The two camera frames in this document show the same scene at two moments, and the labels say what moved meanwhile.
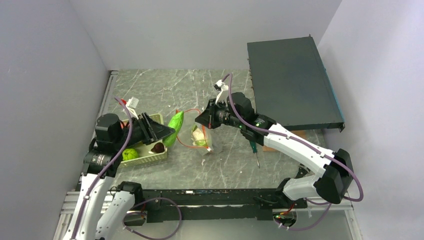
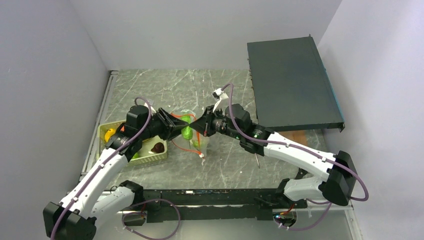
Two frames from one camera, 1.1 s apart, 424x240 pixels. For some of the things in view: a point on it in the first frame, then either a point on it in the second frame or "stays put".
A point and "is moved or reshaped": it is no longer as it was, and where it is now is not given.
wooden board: x=302 y=134 stays put
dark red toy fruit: x=158 y=147 stays put
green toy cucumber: x=175 y=123 is moved or reshaped
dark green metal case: x=290 y=85 stays put
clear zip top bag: x=191 y=134 is moved or reshaped
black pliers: x=301 y=171 stays put
